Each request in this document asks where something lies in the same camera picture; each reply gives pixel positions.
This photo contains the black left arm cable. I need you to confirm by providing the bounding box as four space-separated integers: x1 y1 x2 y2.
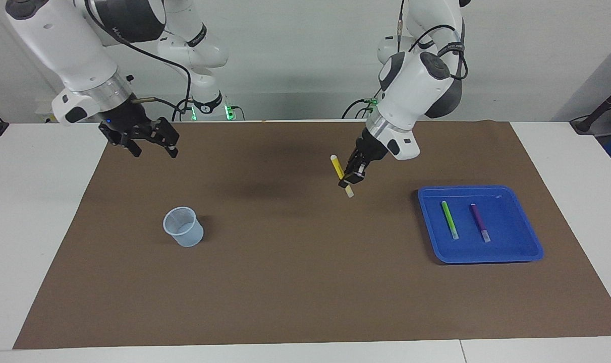
397 0 469 81

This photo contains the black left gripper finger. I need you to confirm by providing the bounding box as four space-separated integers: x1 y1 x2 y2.
339 151 369 189

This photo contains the yellow pen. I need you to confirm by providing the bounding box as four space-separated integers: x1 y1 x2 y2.
330 155 355 198

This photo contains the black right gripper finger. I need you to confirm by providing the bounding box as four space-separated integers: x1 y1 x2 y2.
153 117 180 159
121 134 143 157

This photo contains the black stand pole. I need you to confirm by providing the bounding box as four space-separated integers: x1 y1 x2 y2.
570 81 611 136

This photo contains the clear plastic cup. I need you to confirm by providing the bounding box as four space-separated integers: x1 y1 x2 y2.
162 207 204 248

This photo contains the green pen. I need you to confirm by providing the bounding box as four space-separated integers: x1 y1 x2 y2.
441 201 460 240

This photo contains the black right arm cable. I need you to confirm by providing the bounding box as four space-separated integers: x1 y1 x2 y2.
83 0 192 122

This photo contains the black base cable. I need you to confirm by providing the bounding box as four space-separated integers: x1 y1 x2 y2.
342 98 379 119
172 98 195 122

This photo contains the blue plastic tray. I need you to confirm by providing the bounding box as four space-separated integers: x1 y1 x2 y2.
418 186 544 264

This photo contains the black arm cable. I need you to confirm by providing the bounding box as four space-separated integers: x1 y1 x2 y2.
83 0 192 122
397 0 469 81

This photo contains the purple pen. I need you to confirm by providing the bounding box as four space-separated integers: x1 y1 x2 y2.
470 203 491 244

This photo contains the brown table mat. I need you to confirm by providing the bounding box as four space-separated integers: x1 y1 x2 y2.
13 120 611 349

